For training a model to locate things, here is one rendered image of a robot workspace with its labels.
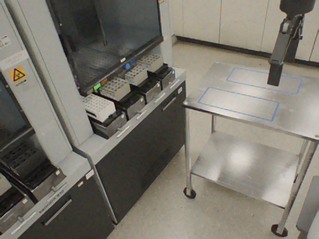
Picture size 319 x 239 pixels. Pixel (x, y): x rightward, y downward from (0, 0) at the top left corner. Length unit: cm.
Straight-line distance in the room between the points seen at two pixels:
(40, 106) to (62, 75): 14
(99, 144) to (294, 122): 87
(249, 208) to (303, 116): 83
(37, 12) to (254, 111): 95
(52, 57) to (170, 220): 124
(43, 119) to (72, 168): 26
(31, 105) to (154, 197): 115
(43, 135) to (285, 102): 106
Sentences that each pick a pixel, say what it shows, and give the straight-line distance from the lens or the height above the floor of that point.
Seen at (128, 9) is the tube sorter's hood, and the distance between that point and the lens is 133.
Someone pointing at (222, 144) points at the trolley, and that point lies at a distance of 186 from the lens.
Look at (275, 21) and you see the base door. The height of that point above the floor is 44.
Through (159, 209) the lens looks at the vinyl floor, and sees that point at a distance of 189.
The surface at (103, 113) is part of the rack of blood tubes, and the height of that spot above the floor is 85.
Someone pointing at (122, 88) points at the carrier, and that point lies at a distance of 139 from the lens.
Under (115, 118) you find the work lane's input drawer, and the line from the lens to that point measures 130.
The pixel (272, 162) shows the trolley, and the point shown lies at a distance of 181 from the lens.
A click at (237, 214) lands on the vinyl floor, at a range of 188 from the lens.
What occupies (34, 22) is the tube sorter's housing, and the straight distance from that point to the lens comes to 105.
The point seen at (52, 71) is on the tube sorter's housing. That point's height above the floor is 113.
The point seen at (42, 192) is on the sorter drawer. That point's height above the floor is 76.
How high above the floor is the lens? 162
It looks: 41 degrees down
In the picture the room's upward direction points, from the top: 8 degrees counter-clockwise
